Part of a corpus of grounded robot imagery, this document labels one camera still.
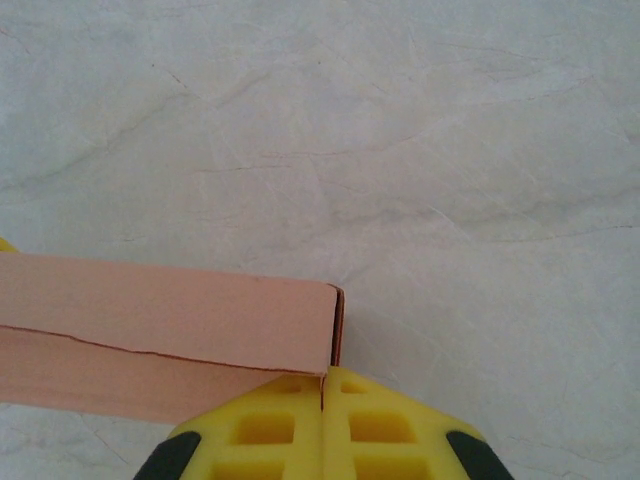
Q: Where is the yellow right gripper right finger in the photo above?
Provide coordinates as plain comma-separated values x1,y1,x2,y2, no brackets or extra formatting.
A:
321,366,515,480

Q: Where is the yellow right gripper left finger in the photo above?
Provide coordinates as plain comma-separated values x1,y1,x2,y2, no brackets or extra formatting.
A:
133,373,327,480

